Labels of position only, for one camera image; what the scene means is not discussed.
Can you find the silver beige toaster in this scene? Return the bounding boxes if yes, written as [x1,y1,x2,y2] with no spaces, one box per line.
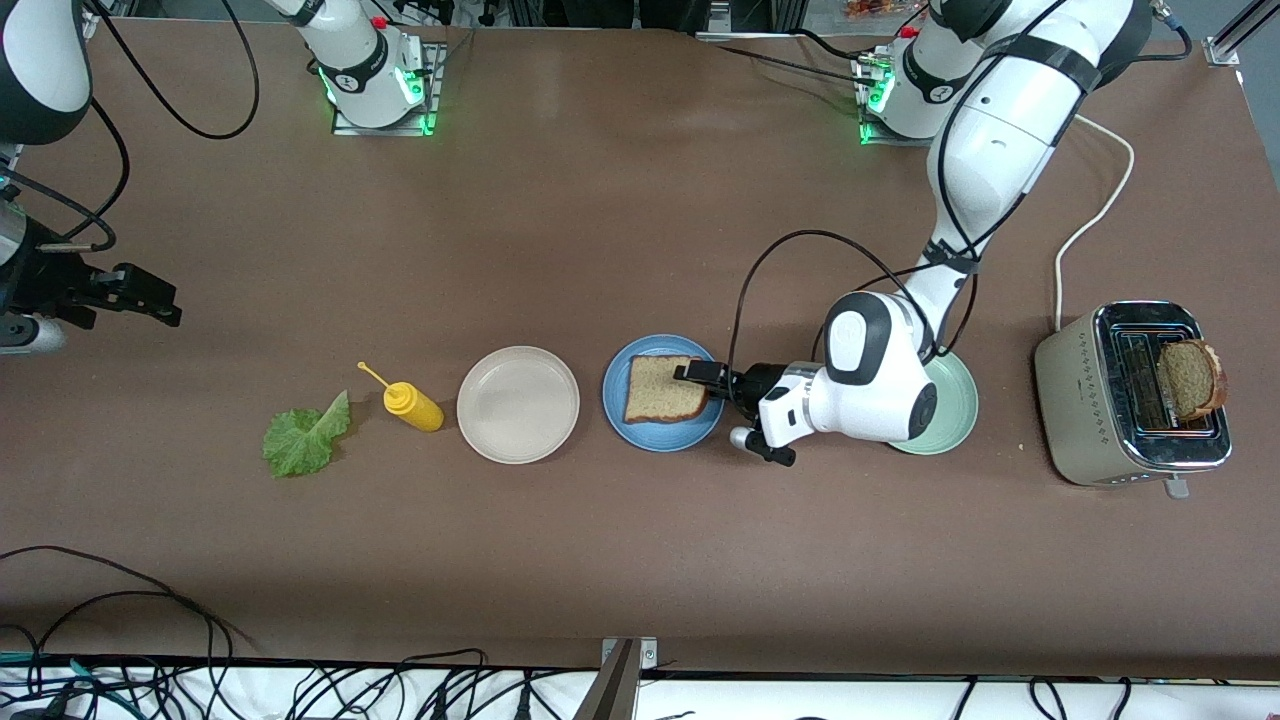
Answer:
[1034,300,1233,501]

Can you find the brown bread slice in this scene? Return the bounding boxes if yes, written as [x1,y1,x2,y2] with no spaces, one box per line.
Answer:
[1157,339,1229,422]
[623,354,713,425]

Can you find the grey aluminium bar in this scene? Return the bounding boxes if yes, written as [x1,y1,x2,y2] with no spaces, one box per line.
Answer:
[572,640,641,720]

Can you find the yellow mustard squeeze bottle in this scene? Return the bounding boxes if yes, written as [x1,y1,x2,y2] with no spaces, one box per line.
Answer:
[357,361,445,433]

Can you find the blue plate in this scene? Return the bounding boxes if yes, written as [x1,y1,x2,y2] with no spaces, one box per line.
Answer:
[602,333,726,453]

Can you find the beige plate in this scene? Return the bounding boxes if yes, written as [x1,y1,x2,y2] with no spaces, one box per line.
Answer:
[456,345,581,465]

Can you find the green plate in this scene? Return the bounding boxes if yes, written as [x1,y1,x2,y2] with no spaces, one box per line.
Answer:
[888,348,980,457]

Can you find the white toaster power cable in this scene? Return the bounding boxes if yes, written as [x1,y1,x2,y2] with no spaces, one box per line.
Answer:
[1053,112,1137,333]

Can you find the metal table edge bracket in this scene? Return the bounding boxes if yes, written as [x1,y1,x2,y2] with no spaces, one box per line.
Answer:
[601,637,659,671]

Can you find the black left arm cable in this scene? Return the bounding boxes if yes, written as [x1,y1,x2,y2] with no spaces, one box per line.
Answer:
[728,0,1196,386]

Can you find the green lettuce leaf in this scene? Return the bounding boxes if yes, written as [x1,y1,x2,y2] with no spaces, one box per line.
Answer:
[262,390,352,479]

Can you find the long black table cable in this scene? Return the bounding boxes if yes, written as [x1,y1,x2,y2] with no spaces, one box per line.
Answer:
[30,590,216,666]
[0,545,241,666]

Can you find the tangled black cables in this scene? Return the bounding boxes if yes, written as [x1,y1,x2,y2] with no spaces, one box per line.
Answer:
[0,625,1280,720]

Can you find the black base cable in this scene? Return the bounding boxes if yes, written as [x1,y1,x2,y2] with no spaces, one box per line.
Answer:
[695,28,881,86]

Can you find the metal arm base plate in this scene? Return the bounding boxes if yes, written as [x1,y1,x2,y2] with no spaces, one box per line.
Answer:
[331,40,442,137]
[857,50,967,149]

